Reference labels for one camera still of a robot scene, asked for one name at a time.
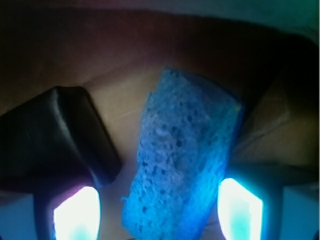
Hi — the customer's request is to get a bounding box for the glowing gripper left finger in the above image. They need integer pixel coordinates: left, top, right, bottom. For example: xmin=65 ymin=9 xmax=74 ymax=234
xmin=30 ymin=175 xmax=101 ymax=240

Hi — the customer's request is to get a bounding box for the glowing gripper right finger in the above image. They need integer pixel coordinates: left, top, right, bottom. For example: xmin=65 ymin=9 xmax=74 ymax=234
xmin=217 ymin=166 xmax=283 ymax=240

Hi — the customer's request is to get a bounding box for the blue sponge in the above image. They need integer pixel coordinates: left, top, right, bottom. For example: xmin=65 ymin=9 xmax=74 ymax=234
xmin=122 ymin=68 xmax=243 ymax=240

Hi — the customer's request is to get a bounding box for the black leather wallet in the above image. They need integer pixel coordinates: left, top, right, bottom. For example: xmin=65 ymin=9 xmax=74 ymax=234
xmin=0 ymin=86 xmax=122 ymax=188

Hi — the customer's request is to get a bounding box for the brown paper bag bin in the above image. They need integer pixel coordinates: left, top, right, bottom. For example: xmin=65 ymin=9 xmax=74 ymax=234
xmin=0 ymin=1 xmax=319 ymax=240

